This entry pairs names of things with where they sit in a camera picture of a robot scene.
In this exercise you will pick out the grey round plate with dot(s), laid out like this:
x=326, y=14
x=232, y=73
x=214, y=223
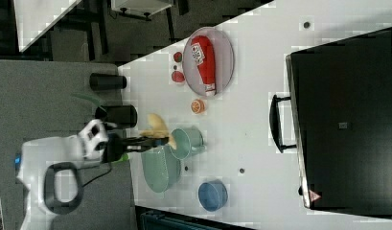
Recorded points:
x=224, y=58

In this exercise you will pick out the black cylinder lower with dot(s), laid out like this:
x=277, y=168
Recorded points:
x=123, y=116

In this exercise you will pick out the large red strawberry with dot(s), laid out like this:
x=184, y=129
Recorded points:
x=178, y=77

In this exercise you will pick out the orange slice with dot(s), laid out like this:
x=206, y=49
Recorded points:
x=198, y=106

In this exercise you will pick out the green mug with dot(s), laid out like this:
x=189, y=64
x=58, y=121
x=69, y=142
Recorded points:
x=189, y=142

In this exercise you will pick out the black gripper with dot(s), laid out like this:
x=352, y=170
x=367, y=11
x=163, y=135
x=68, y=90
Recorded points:
x=117, y=146

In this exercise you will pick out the black cylinder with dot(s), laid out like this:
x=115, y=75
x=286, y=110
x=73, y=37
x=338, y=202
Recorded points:
x=123, y=116
x=102, y=82

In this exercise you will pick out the red ketchup bottle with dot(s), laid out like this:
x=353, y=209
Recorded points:
x=203, y=54

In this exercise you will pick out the white camera mount wrist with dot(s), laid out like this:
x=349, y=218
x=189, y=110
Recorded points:
x=94, y=140

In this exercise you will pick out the yellow banana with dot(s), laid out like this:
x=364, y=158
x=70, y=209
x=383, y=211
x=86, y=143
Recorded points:
x=158, y=129

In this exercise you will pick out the small dark red strawberry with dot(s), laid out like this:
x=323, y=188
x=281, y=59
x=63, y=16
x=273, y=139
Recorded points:
x=177, y=57

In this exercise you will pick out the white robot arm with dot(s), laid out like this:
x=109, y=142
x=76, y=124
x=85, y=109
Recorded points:
x=49, y=168

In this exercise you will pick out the green perforated colander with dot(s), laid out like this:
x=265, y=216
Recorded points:
x=161, y=168

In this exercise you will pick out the black cylinder upper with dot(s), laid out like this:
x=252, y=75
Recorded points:
x=102, y=82

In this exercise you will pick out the black toaster oven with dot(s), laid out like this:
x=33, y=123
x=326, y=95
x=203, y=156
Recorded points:
x=341, y=105

